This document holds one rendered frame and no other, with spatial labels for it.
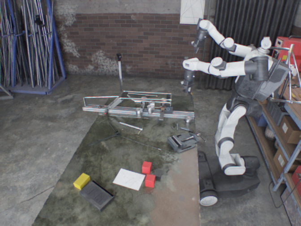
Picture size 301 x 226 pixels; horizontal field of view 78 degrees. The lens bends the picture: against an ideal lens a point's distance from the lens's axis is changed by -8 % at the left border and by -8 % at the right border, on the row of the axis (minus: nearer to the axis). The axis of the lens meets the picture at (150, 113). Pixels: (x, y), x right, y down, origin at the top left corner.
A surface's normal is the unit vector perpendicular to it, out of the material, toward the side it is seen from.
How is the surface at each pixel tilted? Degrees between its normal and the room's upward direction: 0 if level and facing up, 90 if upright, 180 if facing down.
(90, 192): 0
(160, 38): 90
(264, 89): 83
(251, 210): 0
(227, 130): 90
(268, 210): 0
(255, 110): 90
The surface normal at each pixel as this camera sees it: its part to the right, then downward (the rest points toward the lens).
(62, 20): -0.15, 0.55
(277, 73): -0.48, 0.38
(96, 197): 0.00, -0.83
